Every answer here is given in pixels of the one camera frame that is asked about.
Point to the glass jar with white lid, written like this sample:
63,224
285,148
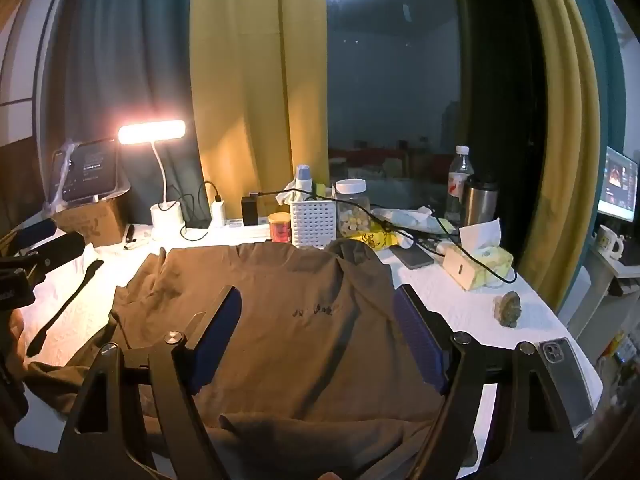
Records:
352,210

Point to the white side table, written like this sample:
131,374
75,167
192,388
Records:
600,280

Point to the white desk lamp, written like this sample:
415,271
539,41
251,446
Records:
165,220

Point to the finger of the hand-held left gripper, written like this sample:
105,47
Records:
55,255
32,234

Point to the yellow curtain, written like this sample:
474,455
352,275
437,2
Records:
250,85
555,135

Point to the tissue box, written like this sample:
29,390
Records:
492,265

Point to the black flashlight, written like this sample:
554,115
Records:
130,234

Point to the teal curtain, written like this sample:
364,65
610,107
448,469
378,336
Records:
125,50

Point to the clear plastic wrap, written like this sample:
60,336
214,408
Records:
65,160

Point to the dark window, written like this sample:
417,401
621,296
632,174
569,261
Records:
395,85

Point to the clear water bottle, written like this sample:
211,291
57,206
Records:
457,180

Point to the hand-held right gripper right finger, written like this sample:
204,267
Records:
420,340

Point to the white bottle with blue cap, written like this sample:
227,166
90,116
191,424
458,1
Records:
303,182

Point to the tablet screen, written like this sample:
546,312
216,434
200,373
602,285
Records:
90,167

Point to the clear plastic sleeve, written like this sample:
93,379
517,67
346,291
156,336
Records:
121,185

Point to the red can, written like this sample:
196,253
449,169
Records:
280,230

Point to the computer monitor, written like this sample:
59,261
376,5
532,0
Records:
617,185

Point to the white charger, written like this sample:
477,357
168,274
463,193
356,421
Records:
217,212

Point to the black charger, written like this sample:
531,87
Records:
249,211

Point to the brown t-shirt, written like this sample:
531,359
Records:
300,360

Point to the yellow snack packet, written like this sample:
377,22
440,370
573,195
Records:
372,240

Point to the white perforated basket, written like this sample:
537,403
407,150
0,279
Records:
312,225

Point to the brown cardboard box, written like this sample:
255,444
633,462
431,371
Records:
90,222

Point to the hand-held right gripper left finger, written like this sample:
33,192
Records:
220,340

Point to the white mug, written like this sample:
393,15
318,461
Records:
607,242

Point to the white table cover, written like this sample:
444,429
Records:
450,310

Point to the grey rock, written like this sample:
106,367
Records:
507,307

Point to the smartphone in clear case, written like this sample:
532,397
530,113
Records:
565,380

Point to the crumpled white plastic bag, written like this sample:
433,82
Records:
287,195

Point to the dark smartphone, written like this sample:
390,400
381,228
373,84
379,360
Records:
415,257

